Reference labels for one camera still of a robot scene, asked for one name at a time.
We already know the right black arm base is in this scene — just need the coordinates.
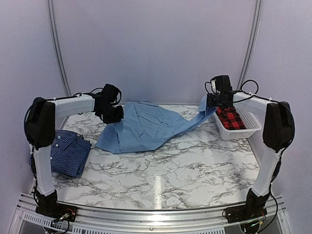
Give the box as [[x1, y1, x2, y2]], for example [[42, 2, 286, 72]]
[[222, 189, 270, 223]]

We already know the red black plaid shirt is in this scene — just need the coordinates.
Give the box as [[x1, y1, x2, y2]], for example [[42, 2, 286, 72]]
[[216, 107, 246, 130]]

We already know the front aluminium rail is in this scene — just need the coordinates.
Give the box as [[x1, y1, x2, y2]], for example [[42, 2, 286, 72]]
[[8, 194, 292, 234]]

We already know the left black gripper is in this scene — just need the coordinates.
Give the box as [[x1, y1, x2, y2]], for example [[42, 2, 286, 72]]
[[99, 104, 124, 124]]

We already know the aluminium frame post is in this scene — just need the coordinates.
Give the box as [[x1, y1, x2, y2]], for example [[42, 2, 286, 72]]
[[46, 0, 76, 97], [237, 0, 263, 88]]

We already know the light blue long sleeve shirt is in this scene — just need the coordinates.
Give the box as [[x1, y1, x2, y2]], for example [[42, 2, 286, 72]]
[[96, 96, 216, 154]]

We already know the folded blue checked shirt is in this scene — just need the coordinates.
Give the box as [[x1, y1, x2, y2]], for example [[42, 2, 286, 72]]
[[28, 129, 93, 178]]

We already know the white plastic basket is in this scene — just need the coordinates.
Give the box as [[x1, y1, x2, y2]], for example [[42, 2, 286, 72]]
[[211, 107, 262, 140]]

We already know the left aluminium frame post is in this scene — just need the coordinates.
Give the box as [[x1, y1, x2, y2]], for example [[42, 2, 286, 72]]
[[46, 0, 76, 97]]

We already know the right aluminium frame post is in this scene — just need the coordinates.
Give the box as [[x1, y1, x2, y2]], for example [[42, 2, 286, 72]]
[[237, 0, 263, 88]]

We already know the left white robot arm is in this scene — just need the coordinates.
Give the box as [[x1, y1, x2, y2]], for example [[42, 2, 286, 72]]
[[24, 84, 124, 196]]

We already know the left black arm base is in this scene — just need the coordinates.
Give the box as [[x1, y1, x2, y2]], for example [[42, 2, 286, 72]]
[[34, 190, 77, 222]]

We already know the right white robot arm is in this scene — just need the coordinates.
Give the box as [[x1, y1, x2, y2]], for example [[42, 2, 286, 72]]
[[207, 75, 295, 198]]

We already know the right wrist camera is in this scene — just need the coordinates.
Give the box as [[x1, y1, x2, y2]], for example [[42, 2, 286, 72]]
[[210, 78, 218, 93]]

